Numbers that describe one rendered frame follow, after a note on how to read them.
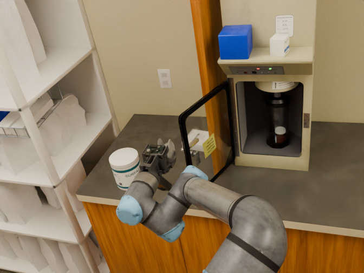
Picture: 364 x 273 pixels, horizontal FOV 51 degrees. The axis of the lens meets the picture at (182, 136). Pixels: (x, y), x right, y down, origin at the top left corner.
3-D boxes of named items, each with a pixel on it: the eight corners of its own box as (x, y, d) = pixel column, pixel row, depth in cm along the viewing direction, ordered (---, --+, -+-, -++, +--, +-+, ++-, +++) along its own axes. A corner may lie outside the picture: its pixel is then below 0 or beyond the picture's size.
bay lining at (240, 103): (249, 122, 190) (245, 55, 171) (304, 124, 182) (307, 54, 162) (240, 152, 172) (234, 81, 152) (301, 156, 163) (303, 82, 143)
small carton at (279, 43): (275, 50, 137) (274, 33, 133) (288, 51, 134) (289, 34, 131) (270, 55, 134) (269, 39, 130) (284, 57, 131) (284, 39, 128)
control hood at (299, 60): (226, 72, 151) (223, 47, 145) (313, 72, 140) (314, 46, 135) (219, 85, 142) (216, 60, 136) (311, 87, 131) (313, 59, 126)
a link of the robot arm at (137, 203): (133, 232, 108) (108, 215, 107) (148, 205, 116) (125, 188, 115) (147, 221, 103) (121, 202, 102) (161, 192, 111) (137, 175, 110)
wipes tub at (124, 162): (124, 171, 186) (116, 145, 177) (148, 173, 181) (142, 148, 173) (112, 189, 176) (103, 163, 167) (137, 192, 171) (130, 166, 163)
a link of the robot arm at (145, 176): (156, 200, 114) (131, 197, 117) (161, 189, 118) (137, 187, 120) (151, 181, 110) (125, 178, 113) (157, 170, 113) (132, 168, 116)
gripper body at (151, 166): (169, 143, 122) (156, 168, 112) (174, 164, 126) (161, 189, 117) (147, 142, 124) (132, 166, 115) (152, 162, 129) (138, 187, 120)
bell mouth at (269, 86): (258, 72, 167) (257, 60, 164) (300, 72, 161) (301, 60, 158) (251, 92, 154) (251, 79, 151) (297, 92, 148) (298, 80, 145)
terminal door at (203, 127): (235, 159, 172) (228, 78, 150) (194, 201, 154) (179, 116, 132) (234, 158, 173) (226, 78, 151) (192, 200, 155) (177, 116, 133)
